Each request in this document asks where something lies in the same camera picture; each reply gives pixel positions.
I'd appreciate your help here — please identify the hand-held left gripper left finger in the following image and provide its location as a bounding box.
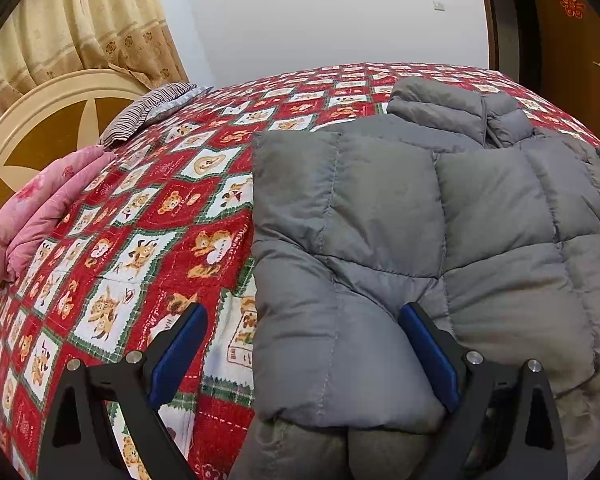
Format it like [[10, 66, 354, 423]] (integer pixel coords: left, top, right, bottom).
[[39, 301, 209, 480]]

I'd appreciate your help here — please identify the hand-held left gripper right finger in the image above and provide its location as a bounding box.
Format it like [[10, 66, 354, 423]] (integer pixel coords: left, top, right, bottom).
[[399, 301, 570, 480]]

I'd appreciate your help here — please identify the grey down jacket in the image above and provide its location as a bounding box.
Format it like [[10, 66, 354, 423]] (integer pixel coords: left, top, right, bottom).
[[228, 77, 600, 480]]

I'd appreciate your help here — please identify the red bear-print bed blanket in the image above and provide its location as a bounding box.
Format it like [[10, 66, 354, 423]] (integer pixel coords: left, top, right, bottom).
[[0, 62, 600, 480]]

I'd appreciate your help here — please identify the pink quilt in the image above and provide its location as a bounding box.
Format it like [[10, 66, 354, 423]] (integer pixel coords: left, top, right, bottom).
[[0, 145, 117, 283]]

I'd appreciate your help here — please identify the striped pillow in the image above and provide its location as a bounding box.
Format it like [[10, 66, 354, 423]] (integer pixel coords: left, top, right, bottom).
[[99, 82, 213, 150]]

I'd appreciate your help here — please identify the cream and gold headboard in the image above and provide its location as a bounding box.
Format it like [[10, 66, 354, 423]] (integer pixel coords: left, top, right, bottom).
[[0, 68, 153, 311]]

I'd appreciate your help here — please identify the brown wooden door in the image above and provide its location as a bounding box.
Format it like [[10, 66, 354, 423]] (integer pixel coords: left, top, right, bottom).
[[527, 0, 600, 126]]

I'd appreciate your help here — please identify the beige patterned curtain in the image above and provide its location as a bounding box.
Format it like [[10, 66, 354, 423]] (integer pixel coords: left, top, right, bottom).
[[0, 0, 190, 117]]

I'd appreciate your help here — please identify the red paper door decoration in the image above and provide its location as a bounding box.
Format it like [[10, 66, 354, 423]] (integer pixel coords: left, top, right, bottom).
[[557, 0, 586, 20]]

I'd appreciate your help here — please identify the dark wooden door frame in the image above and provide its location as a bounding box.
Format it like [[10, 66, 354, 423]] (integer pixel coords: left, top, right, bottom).
[[474, 0, 511, 73]]

